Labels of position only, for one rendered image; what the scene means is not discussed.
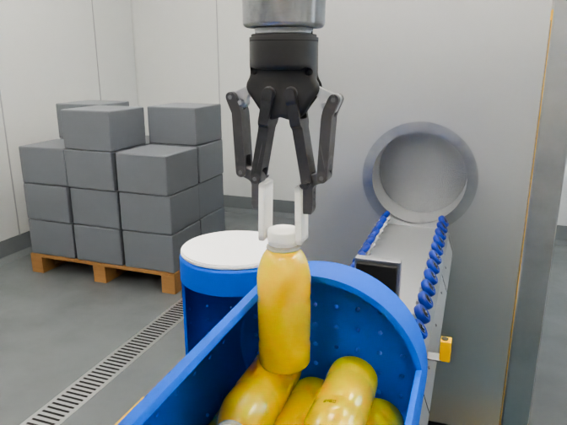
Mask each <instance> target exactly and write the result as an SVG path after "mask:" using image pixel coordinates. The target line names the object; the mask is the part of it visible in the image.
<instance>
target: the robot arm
mask: <svg viewBox="0 0 567 425"><path fill-rule="evenodd" d="M325 23H326V0H242V24H243V26H244V27H246V28H248V29H255V34H251V37H249V43H250V69H251V74H250V77H249V79H248V81H247V84H246V86H245V87H244V88H242V89H239V90H237V91H232V92H228V93H227V94H226V95H225V98H226V100H227V103H228V105H229V108H230V111H231V114H232V126H233V137H234V149H235V171H236V174H237V175H238V176H239V177H244V178H246V179H248V180H249V181H250V182H251V205H252V207H253V209H258V239H259V240H261V241H264V240H265V239H266V238H267V229H268V228H269V227H271V226H273V179H267V177H268V176H269V175H268V174H267V172H268V166H269V161H270V157H271V152H272V146H273V138H274V133H275V127H276V125H277V124H278V118H279V117H282V118H284V119H287V120H289V125H290V128H291V129H292V132H293V137H294V146H295V152H296V157H297V162H298V167H299V172H300V181H301V183H299V184H298V185H297V186H296V187H295V188H294V221H295V244H296V245H301V244H302V243H303V242H304V241H305V240H306V239H307V238H308V214H312V213H313V212H314V211H315V209H316V185H319V184H323V183H325V182H326V181H328V180H329V179H330V178H331V177H332V167H333V157H334V147H335V136H336V126H337V116H338V112H339V110H340V108H341V105H342V103H343V100H344V97H343V95H342V94H340V93H337V94H334V93H333V92H331V91H329V90H327V89H324V88H323V87H322V85H321V81H320V79H319V77H318V40H319V37H316V34H313V29H320V28H323V27H324V26H325ZM250 97H252V98H253V100H254V101H255V103H256V105H257V107H258V108H259V110H260V111H259V116H258V122H257V124H258V132H257V137H256V146H255V152H254V157H253V161H252V148H251V123H250V112H249V108H248V106H249V104H250ZM317 97H318V98H319V100H320V104H319V106H320V108H321V109H322V114H321V127H320V138H319V149H318V160H317V172H316V167H315V161H314V156H313V151H312V145H311V135H310V130H309V116H308V110H309V109H310V107H311V105H312V104H313V103H314V101H315V100H316V98H317Z"/></svg>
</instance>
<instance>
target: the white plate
mask: <svg viewBox="0 0 567 425"><path fill-rule="evenodd" d="M267 244H268V240H267V238H266V239H265V240H264V241H261V240H259V239H258V232H257V231H246V230H232V231H221V232H215V233H210V234H204V235H200V236H197V237H196V238H193V239H190V240H188V241H187V242H186V243H185V244H184V245H183V246H182V247H181V256H182V258H183V259H184V260H186V261H187V262H189V263H191V264H193V265H195V266H200V267H203V268H208V269H214V270H228V271H232V270H246V269H253V268H258V266H259V263H260V260H261V258H262V255H263V253H264V251H265V250H266V249H267Z"/></svg>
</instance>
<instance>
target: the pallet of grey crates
mask: <svg viewBox="0 0 567 425"><path fill-rule="evenodd" d="M56 108H57V123H58V131H59V137H60V139H54V140H50V141H44V142H40V143H32V144H27V145H23V146H19V157H20V163H21V169H22V176H23V182H24V196H25V202H26V209H27V215H28V218H29V226H30V237H31V244H32V250H33V252H32V253H30V254H31V262H32V268H33V272H41V273H45V272H48V271H50V270H51V269H53V268H55V267H57V266H60V265H61V264H63V263H66V262H68V261H71V262H77V263H82V264H88V265H93V269H94V281H95V282H103V283H108V282H109V281H111V280H113V279H114V278H116V277H118V276H120V275H121V274H123V273H124V272H127V271H133V272H143V273H149V274H154V275H160V276H161V283H162V293H170V294H177V293H178V292H180V291H181V290H182V286H181V273H180V253H181V247H182V246H183V245H184V244H185V243H186V242H187V241H188V240H190V239H193V238H196V237H197V236H200V235H204V234H210V233H215V232H221V231H225V220H224V186H223V174H222V173H224V164H223V140H222V139H221V138H222V127H221V104H204V103H170V104H163V105H151V106H148V107H147V108H148V133H149V136H146V135H145V124H144V111H143V107H142V106H129V101H117V100H81V101H74V102H65V103H56Z"/></svg>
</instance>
